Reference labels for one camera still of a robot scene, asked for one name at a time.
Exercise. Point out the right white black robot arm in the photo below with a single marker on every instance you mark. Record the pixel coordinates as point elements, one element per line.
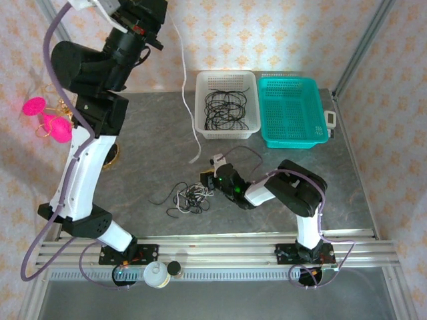
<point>300,193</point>

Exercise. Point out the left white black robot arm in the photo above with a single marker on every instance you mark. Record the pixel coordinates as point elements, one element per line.
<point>83,173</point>

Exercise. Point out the white plastic basket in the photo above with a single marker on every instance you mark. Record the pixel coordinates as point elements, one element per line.
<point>200,100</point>

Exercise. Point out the pink plush ornament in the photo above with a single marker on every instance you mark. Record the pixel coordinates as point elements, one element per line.
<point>58,128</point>

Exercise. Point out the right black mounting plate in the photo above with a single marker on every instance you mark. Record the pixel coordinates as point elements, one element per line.
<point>283,255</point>

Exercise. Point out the black mounting plate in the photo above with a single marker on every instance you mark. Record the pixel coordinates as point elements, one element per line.
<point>148,253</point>
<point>283,255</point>

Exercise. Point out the black round cap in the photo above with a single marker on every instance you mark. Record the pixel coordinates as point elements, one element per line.
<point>174,267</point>

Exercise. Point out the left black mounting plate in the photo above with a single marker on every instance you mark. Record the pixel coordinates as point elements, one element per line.
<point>148,253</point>

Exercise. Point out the teal plastic basket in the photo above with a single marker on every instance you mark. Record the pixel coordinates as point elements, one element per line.
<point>290,110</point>

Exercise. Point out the white round tin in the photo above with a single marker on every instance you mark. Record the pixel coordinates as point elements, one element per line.
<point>156,273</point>

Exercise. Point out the small black device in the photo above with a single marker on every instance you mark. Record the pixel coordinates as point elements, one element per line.
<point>331,133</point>

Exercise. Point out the small white timer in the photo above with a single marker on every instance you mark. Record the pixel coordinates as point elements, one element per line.
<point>330,118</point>

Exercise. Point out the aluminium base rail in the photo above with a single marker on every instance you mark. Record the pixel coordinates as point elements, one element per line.
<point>217,250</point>

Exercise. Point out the aluminium frame post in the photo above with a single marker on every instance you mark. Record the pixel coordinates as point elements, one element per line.
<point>50,8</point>
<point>362,50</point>

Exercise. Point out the aluminium table edge rail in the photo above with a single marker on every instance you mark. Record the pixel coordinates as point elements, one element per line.
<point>357,166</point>

